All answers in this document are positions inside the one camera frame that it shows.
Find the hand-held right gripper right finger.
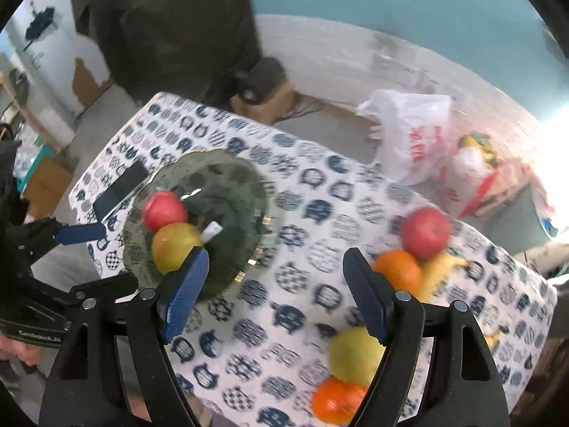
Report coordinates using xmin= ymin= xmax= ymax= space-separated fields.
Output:
xmin=341 ymin=247 xmax=510 ymax=427

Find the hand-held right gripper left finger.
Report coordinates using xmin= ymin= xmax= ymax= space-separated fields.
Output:
xmin=39 ymin=248 xmax=211 ymax=427

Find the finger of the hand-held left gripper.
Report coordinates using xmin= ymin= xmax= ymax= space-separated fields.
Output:
xmin=18 ymin=217 xmax=108 ymax=251
xmin=31 ymin=272 xmax=140 ymax=317

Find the orange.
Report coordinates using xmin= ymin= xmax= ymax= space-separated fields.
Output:
xmin=372 ymin=249 xmax=425 ymax=297
xmin=311 ymin=377 xmax=368 ymax=425

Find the yellow-green apple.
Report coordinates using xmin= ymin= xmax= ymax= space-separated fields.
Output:
xmin=329 ymin=326 xmax=387 ymax=388
xmin=151 ymin=222 xmax=205 ymax=275

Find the red apple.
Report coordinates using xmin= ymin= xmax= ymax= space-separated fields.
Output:
xmin=142 ymin=190 xmax=190 ymax=234
xmin=401 ymin=207 xmax=453 ymax=259

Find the green glass plate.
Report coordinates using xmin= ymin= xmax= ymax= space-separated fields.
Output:
xmin=122 ymin=149 xmax=270 ymax=301

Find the person's left hand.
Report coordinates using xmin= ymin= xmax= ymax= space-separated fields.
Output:
xmin=0 ymin=334 xmax=44 ymax=366

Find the black smartphone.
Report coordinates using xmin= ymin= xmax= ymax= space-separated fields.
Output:
xmin=92 ymin=160 xmax=149 ymax=228

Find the cat print tablecloth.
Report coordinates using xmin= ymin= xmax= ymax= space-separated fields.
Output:
xmin=69 ymin=91 xmax=558 ymax=427

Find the tan box with teal edge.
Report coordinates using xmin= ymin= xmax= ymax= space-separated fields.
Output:
xmin=20 ymin=142 xmax=74 ymax=207

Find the yellow banana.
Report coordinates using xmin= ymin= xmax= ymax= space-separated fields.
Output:
xmin=418 ymin=251 xmax=471 ymax=303
xmin=484 ymin=327 xmax=506 ymax=350

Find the filled plastic bag red print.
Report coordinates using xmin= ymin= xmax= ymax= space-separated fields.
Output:
xmin=438 ymin=132 xmax=534 ymax=220

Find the white plastic bag red print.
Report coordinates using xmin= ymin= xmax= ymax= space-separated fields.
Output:
xmin=357 ymin=90 xmax=454 ymax=185

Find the cardboard box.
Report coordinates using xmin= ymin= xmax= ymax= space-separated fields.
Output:
xmin=229 ymin=82 xmax=297 ymax=125

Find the dark hanging umbrella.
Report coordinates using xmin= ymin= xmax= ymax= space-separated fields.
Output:
xmin=24 ymin=5 xmax=57 ymax=49

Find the dark hanging cloth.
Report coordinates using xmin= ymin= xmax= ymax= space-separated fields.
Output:
xmin=69 ymin=0 xmax=263 ymax=107

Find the black speaker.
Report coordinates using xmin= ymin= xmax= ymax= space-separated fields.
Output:
xmin=235 ymin=57 xmax=286 ymax=103

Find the black cable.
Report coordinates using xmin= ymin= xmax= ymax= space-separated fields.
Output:
xmin=276 ymin=98 xmax=326 ymax=123

